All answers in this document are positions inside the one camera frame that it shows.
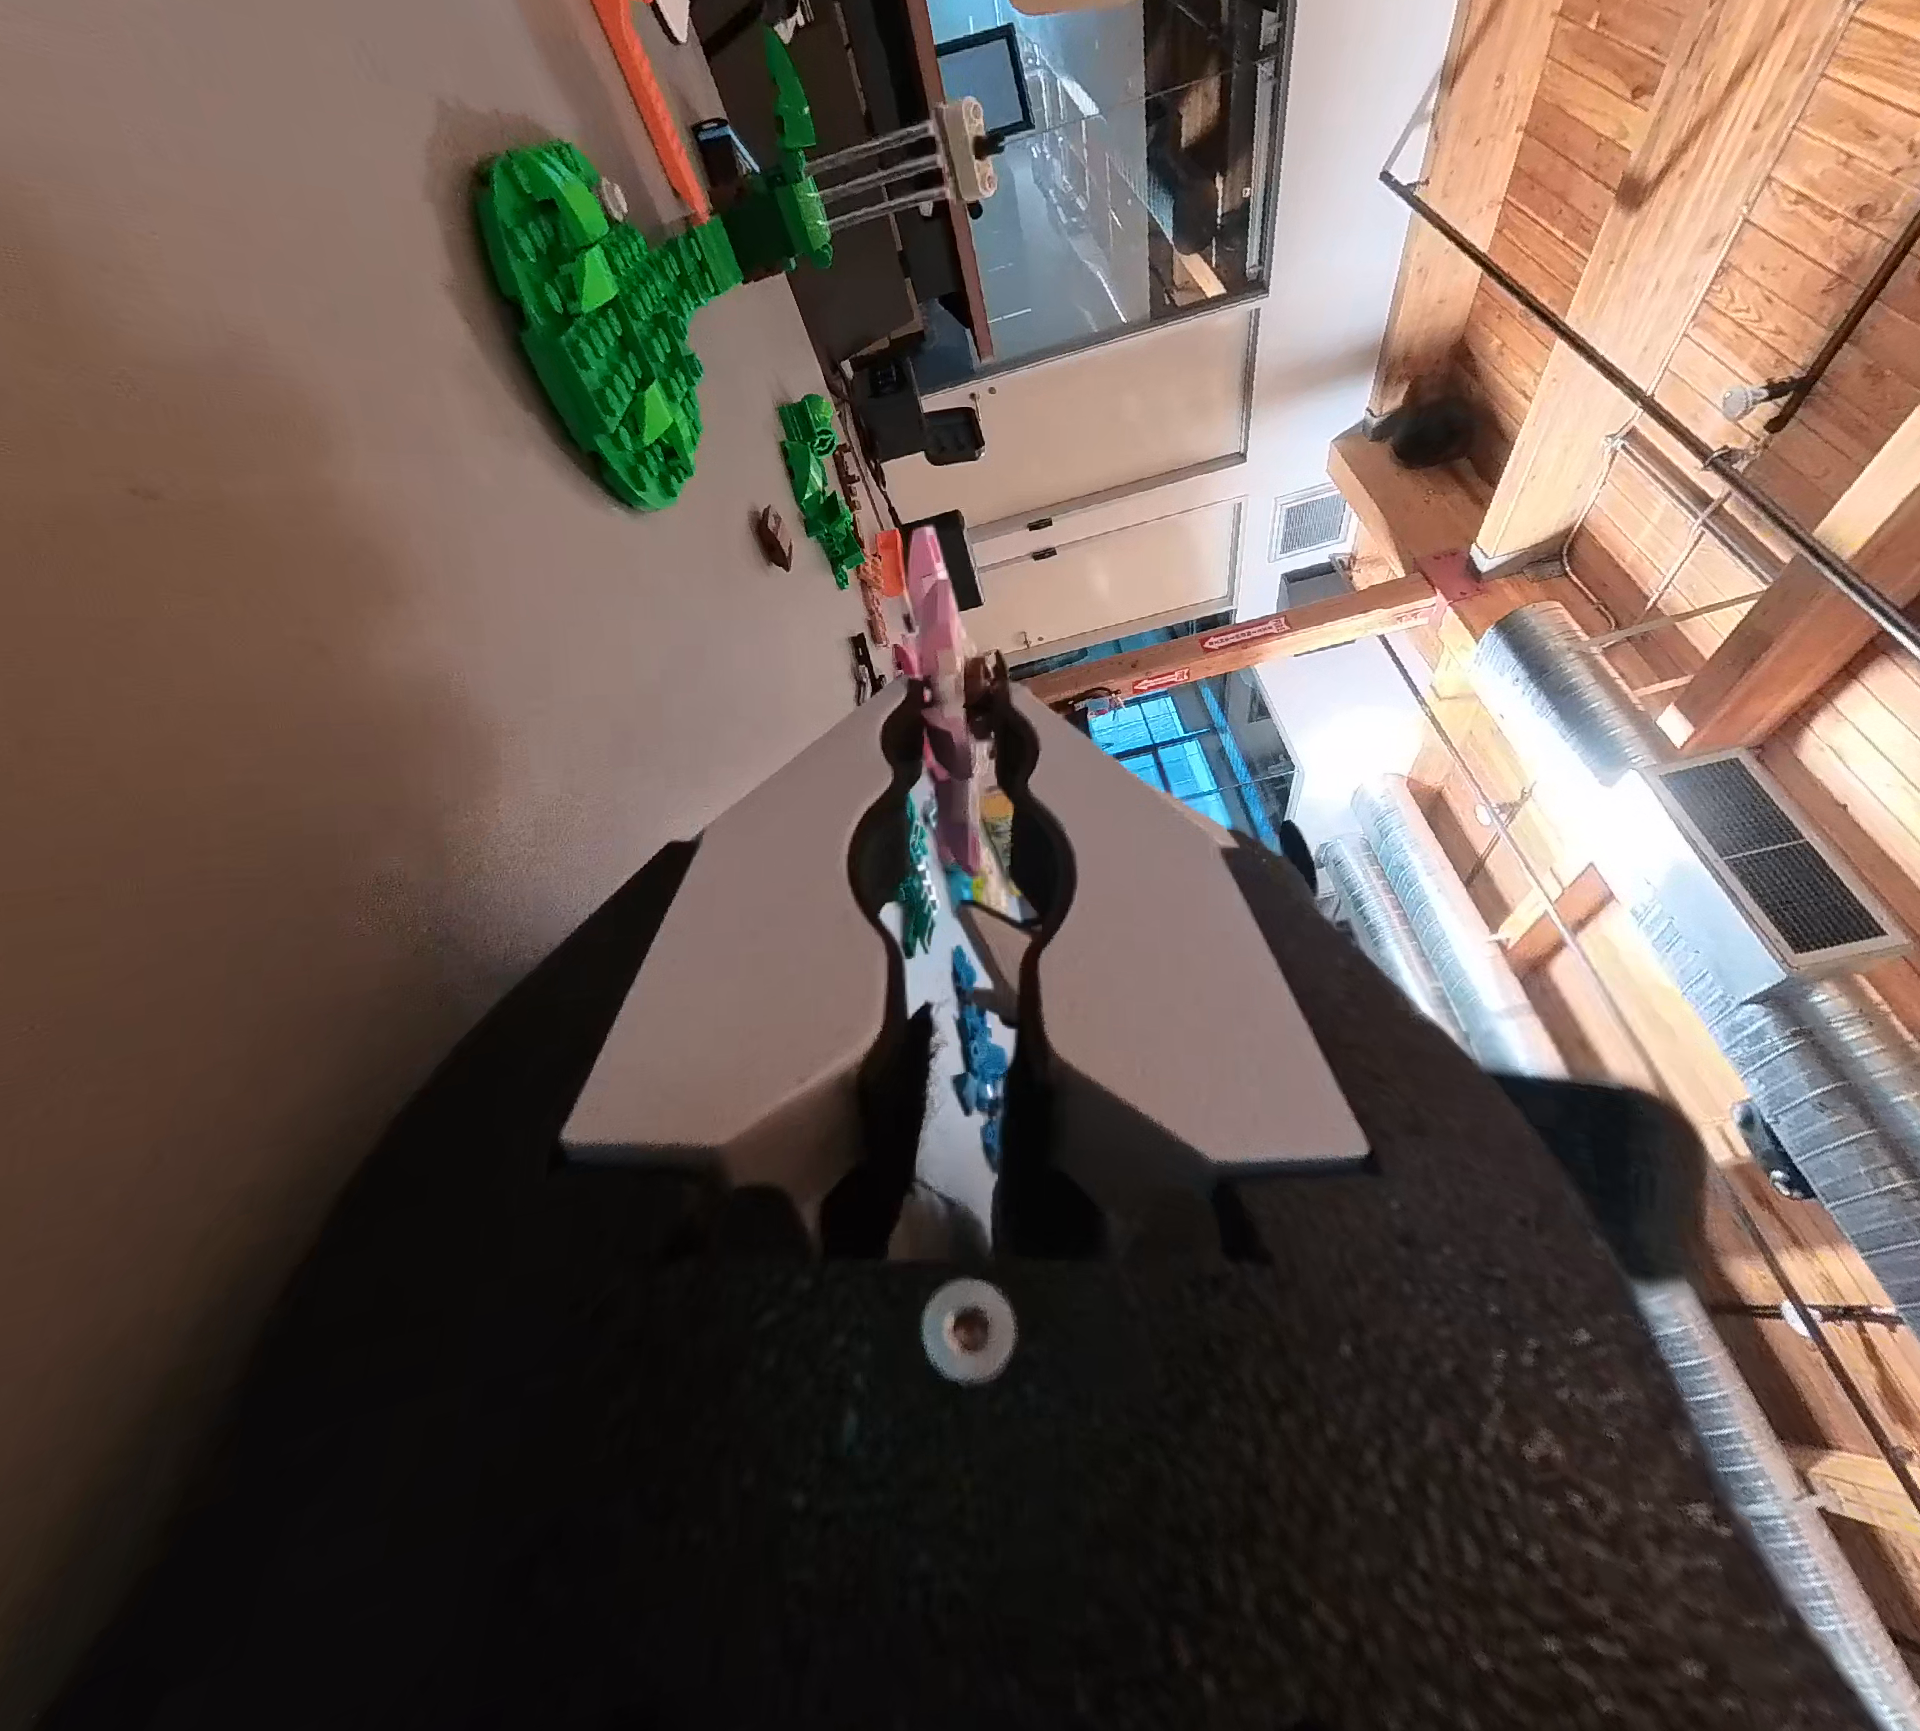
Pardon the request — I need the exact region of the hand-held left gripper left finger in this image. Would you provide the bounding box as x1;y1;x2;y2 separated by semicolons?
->
562;682;935;1242

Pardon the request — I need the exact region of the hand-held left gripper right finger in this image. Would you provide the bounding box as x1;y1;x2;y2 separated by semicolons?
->
973;686;1374;1256

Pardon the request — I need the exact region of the pink lego flower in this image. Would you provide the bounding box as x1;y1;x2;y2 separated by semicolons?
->
894;526;1003;882

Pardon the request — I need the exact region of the pile of blue lego pieces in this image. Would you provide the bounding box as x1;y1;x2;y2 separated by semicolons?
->
943;946;1018;1164

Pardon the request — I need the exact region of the pile of green lego pieces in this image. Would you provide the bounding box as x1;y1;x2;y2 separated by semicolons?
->
775;394;875;590

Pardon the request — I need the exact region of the green lego plant model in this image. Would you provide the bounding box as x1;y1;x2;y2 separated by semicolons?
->
475;28;1003;516

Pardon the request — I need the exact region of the ceiling air vent grille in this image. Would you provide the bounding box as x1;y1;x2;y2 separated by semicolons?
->
1646;748;1910;972

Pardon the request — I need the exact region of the black ceiling pipe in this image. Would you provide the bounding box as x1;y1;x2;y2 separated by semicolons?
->
1379;164;1920;660

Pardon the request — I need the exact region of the orange brick separator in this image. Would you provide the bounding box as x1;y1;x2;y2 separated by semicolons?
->
566;0;715;228

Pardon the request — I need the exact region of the silver spiral air duct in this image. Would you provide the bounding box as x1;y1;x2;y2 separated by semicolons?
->
1315;604;1920;1731

